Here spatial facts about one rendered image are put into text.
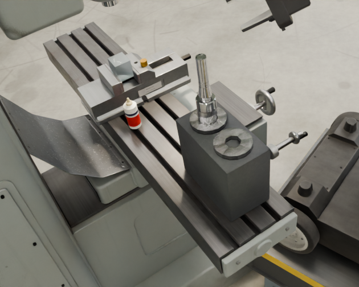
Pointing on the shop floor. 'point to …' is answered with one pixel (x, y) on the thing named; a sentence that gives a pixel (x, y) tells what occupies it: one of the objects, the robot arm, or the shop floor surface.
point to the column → (25, 217)
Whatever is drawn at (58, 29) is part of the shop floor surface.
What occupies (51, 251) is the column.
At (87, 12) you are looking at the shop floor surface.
